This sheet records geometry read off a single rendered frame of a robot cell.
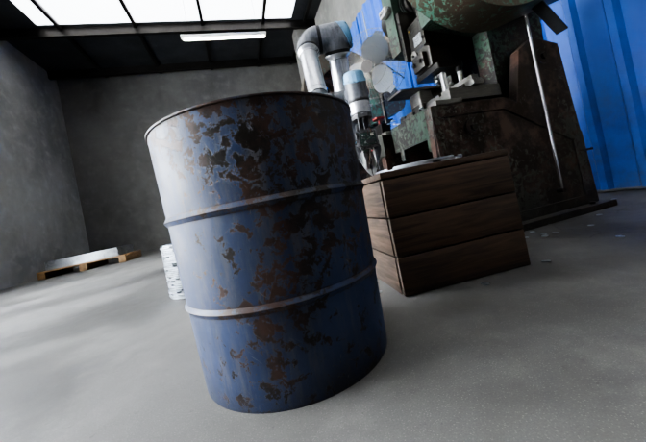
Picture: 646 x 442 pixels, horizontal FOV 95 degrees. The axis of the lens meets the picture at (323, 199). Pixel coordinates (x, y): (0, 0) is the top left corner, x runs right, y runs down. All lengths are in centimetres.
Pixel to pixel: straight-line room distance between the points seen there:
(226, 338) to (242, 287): 9
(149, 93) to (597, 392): 879
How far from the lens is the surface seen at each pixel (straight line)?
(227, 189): 47
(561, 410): 52
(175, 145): 53
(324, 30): 147
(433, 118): 143
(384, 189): 84
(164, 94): 876
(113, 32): 743
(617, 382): 58
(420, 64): 182
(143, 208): 830
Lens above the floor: 30
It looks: 1 degrees up
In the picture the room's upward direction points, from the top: 11 degrees counter-clockwise
